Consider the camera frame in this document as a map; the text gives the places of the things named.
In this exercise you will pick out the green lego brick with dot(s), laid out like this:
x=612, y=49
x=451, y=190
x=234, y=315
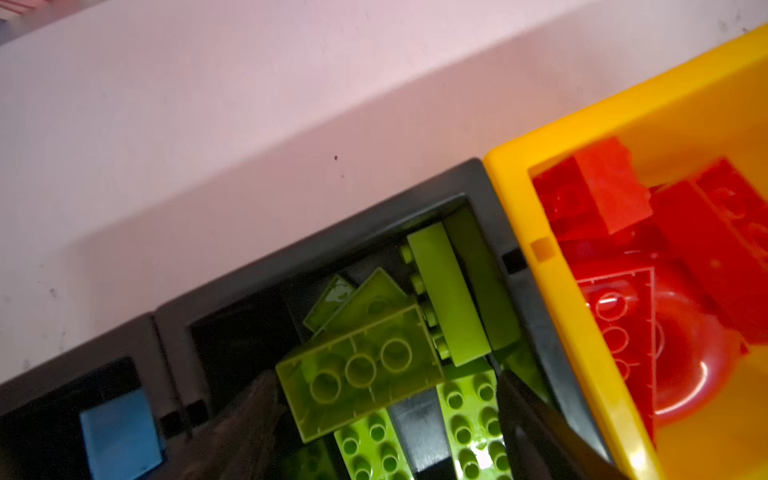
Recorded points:
x=470, y=413
x=340, y=377
x=342, y=305
x=311, y=462
x=436, y=277
x=371, y=449

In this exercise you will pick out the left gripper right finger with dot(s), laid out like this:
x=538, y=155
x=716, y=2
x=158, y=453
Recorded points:
x=539, y=442

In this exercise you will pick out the black plastic bin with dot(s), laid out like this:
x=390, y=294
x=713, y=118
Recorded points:
x=41, y=436
x=220, y=337

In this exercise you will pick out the red lego brick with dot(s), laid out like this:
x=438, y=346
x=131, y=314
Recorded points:
x=623, y=307
x=717, y=224
x=593, y=193

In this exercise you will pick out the yellow plastic bin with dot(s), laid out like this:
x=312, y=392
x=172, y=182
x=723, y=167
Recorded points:
x=674, y=125

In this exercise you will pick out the middle black plastic bin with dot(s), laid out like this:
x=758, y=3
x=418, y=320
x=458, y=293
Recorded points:
x=220, y=337

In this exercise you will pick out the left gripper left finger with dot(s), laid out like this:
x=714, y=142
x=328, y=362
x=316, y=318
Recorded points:
x=238, y=443

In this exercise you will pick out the left black plastic bin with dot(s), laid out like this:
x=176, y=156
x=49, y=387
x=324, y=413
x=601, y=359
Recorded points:
x=41, y=436

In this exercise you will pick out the blue lego brick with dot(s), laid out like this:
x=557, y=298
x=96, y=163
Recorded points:
x=121, y=439

